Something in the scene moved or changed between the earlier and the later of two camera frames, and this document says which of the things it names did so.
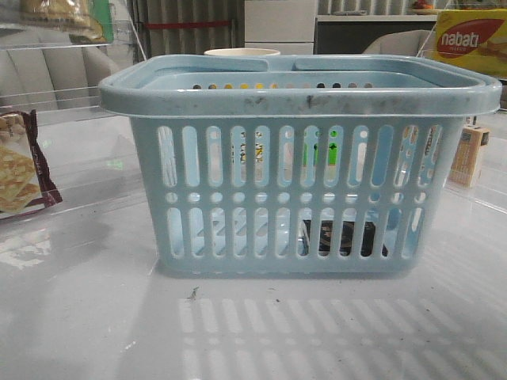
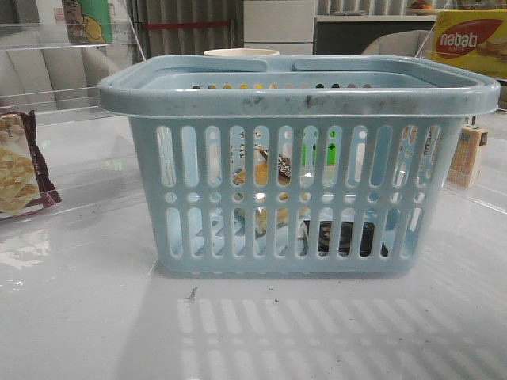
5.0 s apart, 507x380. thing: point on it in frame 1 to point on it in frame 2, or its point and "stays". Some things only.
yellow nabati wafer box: x=476 y=38 stays
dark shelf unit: x=354 y=34 stays
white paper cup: x=242 y=52 stays
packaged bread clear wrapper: x=71 y=15 to x=261 y=178
